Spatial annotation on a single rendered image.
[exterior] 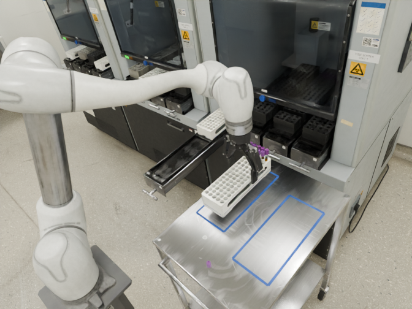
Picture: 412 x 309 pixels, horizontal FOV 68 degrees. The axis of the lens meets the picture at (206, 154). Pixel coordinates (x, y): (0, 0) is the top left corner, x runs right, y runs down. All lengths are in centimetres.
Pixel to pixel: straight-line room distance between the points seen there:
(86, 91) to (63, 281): 62
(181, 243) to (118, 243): 119
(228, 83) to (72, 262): 73
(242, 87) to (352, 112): 55
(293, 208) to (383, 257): 104
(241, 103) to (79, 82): 45
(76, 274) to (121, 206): 140
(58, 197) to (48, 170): 12
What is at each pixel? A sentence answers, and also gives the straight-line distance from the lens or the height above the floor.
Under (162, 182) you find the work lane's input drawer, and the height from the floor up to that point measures 82.
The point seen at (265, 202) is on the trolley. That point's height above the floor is 82.
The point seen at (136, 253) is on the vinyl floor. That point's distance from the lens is 217.
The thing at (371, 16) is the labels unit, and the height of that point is 137.
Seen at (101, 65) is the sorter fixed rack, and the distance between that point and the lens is 250.
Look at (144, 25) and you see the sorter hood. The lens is 190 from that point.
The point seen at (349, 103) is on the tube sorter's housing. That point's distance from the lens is 131.
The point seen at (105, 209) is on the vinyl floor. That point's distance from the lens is 251.
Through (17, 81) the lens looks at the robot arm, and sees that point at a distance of 78.
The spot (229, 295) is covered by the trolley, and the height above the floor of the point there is 82.
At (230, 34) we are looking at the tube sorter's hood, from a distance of 145.
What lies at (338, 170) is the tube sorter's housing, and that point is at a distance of 146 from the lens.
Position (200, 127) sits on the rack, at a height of 86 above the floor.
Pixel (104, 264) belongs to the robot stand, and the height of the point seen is 70.
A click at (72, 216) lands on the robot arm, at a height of 93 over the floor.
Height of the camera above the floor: 174
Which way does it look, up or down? 41 degrees down
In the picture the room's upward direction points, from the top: 10 degrees counter-clockwise
